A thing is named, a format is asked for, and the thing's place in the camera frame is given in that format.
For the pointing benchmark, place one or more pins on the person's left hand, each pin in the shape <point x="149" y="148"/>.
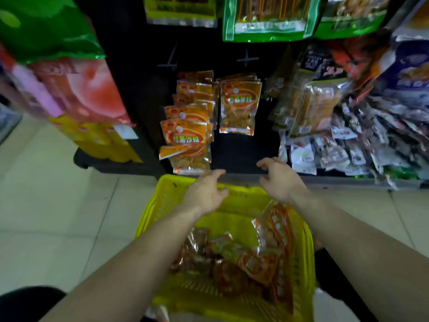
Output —
<point x="204" y="194"/>

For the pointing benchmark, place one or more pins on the person's right hand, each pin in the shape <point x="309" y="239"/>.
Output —
<point x="283" y="181"/>

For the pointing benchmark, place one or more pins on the yellow plastic shopping basket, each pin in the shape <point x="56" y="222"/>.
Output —
<point x="234" y="204"/>

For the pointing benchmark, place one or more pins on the pile of orange snack packets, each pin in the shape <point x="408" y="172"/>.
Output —
<point x="261" y="264"/>

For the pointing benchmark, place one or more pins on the person's right forearm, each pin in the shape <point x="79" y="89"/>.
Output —
<point x="362" y="258"/>

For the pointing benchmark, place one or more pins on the person's left forearm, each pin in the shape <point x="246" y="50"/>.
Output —
<point x="127" y="274"/>

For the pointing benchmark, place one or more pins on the person's white left shoe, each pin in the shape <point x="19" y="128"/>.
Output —
<point x="157" y="315"/>

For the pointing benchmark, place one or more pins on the blue printed snack bag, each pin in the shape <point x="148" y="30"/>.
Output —
<point x="405" y="73"/>

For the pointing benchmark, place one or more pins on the green stick snack packet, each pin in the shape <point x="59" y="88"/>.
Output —
<point x="352" y="23"/>

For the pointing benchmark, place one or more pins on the person's black trousers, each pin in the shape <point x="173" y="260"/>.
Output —
<point x="26" y="305"/>

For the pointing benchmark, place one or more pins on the strip of orange-beige packets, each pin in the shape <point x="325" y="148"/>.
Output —
<point x="315" y="107"/>

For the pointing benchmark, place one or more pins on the pile of small white packets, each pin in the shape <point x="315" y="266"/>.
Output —
<point x="368" y="144"/>

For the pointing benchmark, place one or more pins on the black base plinth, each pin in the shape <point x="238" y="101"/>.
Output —
<point x="110" y="167"/>

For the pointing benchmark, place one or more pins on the white price card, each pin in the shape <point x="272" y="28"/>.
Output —
<point x="125" y="132"/>

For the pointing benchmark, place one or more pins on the hanging yellow red-label packets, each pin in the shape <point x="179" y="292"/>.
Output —
<point x="97" y="140"/>

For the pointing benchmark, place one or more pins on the metal peg hook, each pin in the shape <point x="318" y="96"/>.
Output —
<point x="247" y="59"/>
<point x="169" y="65"/>

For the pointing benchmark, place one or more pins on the pink peach print bag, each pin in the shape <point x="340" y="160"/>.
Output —
<point x="90" y="93"/>

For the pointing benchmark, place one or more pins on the green-bordered skewer packet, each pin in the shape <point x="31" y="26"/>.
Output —
<point x="271" y="26"/>

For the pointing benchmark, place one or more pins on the yellow-edged dark stick packet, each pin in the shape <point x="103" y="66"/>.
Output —
<point x="181" y="11"/>

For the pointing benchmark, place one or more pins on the brown clear flat packet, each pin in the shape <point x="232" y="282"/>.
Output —
<point x="415" y="26"/>

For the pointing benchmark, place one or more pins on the white printed sack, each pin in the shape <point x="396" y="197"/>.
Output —
<point x="8" y="124"/>

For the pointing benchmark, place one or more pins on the green apple print bag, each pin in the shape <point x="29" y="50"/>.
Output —
<point x="50" y="33"/>

